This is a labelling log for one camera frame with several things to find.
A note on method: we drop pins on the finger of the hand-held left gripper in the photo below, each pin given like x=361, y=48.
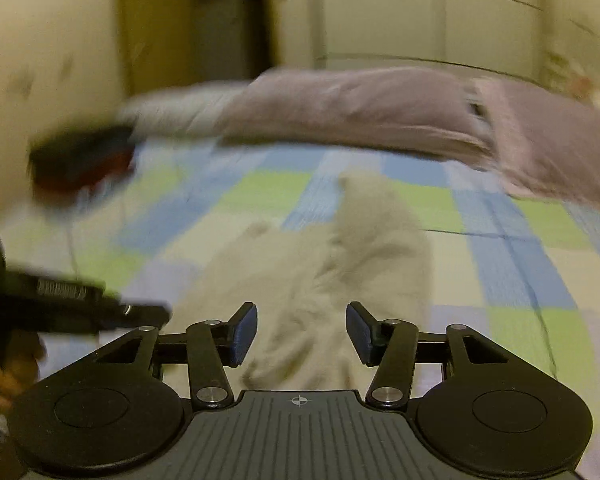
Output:
x=140, y=312

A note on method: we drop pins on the person's left hand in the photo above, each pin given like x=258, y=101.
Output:
x=22, y=360

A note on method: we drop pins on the black and red object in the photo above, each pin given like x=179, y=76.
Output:
x=80, y=160

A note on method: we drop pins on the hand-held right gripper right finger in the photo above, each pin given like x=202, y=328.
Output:
x=357, y=332

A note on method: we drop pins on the mauve pillow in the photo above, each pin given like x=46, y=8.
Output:
x=350, y=110

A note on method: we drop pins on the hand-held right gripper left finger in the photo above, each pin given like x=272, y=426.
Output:
x=245, y=332

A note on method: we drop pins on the cream garment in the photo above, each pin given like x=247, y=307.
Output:
x=360, y=250

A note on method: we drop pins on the checkered bed sheet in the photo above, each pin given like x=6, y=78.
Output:
x=505, y=270

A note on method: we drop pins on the pink-grey pillow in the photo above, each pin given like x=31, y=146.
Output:
x=555, y=145

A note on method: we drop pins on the dark doorway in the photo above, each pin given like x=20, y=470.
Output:
x=227, y=20

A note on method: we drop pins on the cream wardrobe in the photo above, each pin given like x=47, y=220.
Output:
x=410, y=15

